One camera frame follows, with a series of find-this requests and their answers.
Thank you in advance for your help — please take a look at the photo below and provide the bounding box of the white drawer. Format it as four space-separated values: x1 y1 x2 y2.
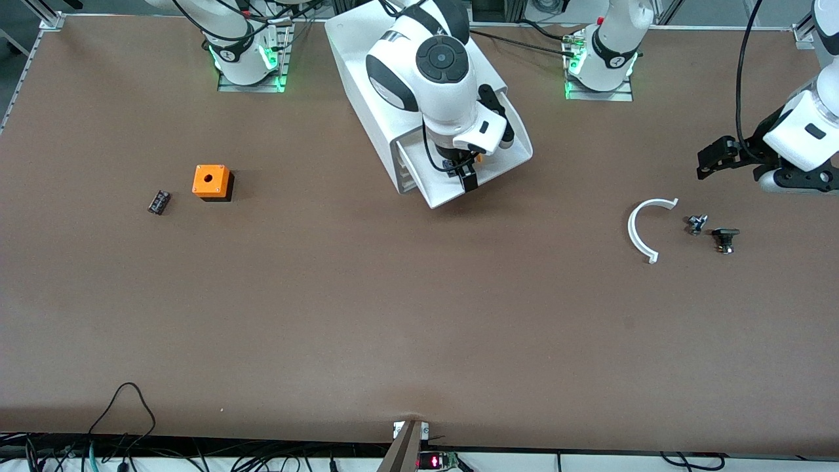
399 164 428 195
396 146 423 184
399 88 534 210

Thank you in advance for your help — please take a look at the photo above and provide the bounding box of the black button holder part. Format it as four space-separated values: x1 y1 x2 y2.
711 227 741 255

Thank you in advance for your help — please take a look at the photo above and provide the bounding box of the white drawer cabinet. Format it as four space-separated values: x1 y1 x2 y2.
324 0 509 195

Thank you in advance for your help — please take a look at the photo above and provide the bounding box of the white curved plastic arc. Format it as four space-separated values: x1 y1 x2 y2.
627 197 680 265

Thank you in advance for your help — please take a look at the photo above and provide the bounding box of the orange box with hole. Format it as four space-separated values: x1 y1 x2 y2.
191 164 235 203

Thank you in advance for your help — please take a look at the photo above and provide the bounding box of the device with red display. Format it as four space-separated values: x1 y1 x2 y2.
417 451 461 471

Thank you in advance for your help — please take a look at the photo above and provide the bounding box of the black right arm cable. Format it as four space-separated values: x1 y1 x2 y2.
422 123 478 174

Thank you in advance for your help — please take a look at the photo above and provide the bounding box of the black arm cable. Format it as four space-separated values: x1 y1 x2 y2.
736 0 765 146
422 123 478 174

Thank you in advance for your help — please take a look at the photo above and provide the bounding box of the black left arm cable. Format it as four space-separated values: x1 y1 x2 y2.
736 0 765 146

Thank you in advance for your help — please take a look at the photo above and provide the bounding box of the black cable on table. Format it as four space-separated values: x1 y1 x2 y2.
462 20 585 61

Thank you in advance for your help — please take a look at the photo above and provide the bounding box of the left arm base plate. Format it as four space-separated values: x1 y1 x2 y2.
564 29 635 102

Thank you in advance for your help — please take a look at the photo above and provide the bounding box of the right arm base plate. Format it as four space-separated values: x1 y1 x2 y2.
217 16 293 93

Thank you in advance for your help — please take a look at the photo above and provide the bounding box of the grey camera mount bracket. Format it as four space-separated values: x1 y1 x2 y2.
376 420 431 472

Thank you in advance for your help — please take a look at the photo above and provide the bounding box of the black looped cable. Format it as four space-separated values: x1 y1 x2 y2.
85 382 157 454

